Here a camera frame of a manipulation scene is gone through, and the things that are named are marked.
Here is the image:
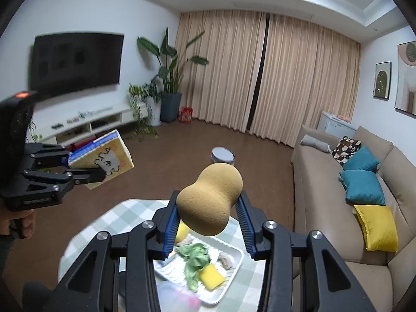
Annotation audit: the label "yellow blue cartoon sponge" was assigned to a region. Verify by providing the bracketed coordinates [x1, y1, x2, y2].
[68, 130, 134, 190]

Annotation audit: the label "black wall television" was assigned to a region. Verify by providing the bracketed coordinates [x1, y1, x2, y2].
[29, 32, 124, 96]

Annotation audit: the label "cream knotted rope ball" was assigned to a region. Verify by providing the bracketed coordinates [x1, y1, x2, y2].
[176, 235, 194, 247]

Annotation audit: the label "tan peanut-shaped sponge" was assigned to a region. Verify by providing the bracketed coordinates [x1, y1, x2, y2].
[176, 163, 243, 236]

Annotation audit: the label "yellow rectangular sponge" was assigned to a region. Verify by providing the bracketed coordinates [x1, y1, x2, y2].
[175, 220, 190, 244]

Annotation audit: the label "teal cushion front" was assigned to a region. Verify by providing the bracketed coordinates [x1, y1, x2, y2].
[339, 171, 386, 206]

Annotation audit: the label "teal cushion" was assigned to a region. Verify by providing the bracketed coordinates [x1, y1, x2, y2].
[339, 171, 386, 206]
[343, 146, 380, 173]

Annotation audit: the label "grey folded blanket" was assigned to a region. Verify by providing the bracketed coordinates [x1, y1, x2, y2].
[300, 134, 331, 154]

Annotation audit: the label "yellow sponge in tray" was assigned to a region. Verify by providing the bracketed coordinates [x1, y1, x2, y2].
[199, 263, 225, 291]

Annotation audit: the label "grey round trash bin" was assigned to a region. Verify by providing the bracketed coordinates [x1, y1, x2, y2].
[211, 147, 236, 166]

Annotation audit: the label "white tv console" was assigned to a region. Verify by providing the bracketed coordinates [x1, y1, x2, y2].
[26, 103, 135, 147]

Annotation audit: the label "green satin cloth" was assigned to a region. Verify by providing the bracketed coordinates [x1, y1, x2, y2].
[176, 243, 211, 292]

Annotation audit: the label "white plastic tray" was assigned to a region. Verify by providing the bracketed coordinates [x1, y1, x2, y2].
[154, 231, 245, 305]

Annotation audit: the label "yellow cushion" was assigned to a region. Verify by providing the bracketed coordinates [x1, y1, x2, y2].
[354, 205, 399, 253]

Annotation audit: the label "tall potted leafy plant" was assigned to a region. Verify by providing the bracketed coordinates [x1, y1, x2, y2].
[137, 28, 209, 123]

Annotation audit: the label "black white patterned cushion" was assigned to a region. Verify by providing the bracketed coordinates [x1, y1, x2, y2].
[331, 136, 362, 166]

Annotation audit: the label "beige leather sofa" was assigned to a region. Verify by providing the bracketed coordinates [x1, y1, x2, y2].
[291, 126, 415, 311]

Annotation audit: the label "green white checkered tablecloth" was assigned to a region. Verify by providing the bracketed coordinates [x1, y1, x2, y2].
[58, 199, 265, 311]

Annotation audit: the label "small trailing green plant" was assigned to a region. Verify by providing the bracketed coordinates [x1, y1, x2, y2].
[128, 82, 163, 142]

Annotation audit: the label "framed beige arch picture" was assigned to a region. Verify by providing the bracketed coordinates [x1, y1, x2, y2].
[395, 41, 416, 115]

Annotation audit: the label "teal cushion back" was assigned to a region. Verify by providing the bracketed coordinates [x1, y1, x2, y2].
[343, 146, 380, 173]

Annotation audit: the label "beige curtains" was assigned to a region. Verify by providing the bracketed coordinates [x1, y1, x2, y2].
[175, 10, 360, 146]

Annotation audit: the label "person's left hand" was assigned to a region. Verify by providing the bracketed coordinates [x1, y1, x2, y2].
[1, 197, 36, 239]

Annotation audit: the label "red gift bag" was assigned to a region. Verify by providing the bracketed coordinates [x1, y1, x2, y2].
[178, 106, 193, 123]

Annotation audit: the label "white storage box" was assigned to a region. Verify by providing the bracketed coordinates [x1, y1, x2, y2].
[317, 111, 358, 139]

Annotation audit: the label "framed green arch picture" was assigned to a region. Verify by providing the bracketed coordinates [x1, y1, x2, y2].
[372, 61, 392, 100]

